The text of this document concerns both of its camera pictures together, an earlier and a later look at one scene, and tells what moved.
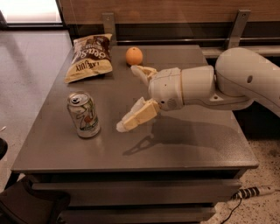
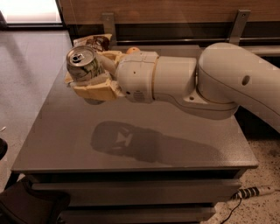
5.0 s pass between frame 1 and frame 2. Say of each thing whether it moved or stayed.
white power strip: stayed
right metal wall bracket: stayed
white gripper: moved
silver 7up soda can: moved
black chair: stayed
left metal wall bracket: stayed
